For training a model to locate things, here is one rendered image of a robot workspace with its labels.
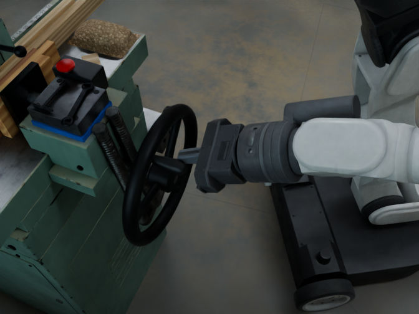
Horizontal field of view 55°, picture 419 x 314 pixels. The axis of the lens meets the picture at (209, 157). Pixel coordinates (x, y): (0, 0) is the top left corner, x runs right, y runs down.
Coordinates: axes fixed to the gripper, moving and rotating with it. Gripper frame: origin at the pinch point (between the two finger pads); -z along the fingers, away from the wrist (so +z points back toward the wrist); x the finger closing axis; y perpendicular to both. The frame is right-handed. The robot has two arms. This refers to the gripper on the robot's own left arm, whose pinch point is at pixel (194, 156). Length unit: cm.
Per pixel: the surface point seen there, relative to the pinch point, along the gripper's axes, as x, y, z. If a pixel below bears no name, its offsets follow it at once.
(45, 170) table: -6.7, 10.1, -24.7
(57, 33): 24.2, 13.8, -35.6
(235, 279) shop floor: -8, -85, -41
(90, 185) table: -7.6, 5.0, -17.6
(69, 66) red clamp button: 8.3, 17.9, -16.0
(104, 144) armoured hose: -1.6, 8.6, -12.6
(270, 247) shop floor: 8, -94, -34
